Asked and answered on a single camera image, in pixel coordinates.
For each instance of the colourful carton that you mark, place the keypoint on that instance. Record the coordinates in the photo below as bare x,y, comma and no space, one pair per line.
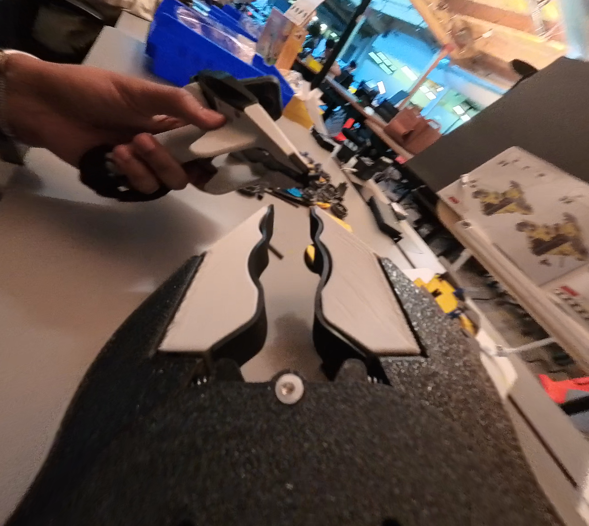
280,38

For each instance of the pile of toy building parts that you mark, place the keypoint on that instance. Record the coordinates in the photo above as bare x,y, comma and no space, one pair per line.
317,190

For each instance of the blue plastic bin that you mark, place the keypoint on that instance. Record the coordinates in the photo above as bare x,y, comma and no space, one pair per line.
221,13
184,52

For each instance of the black upright panel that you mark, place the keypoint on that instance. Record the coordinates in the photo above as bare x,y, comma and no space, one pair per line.
529,121

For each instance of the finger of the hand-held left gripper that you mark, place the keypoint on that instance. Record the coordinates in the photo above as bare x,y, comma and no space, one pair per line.
234,181
271,130

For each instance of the black flat electronic device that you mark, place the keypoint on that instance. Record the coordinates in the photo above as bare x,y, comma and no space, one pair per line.
382,215

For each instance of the toy instruction booklet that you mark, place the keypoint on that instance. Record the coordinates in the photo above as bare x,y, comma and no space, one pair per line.
506,195

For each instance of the black pole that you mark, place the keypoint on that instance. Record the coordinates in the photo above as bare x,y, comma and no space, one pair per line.
354,11

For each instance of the white book stand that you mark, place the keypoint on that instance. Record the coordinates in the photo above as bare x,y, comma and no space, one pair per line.
506,268

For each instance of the brown bag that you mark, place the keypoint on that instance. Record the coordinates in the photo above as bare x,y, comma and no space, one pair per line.
414,130

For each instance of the person's left hand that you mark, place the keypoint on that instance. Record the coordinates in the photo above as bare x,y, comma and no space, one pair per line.
92,107

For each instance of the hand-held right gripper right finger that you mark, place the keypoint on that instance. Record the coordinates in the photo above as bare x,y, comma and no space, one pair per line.
363,305

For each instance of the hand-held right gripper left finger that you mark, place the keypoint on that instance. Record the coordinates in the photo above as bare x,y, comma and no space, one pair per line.
221,300

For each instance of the yellow black toy vehicle model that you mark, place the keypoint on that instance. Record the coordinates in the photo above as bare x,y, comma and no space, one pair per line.
441,296

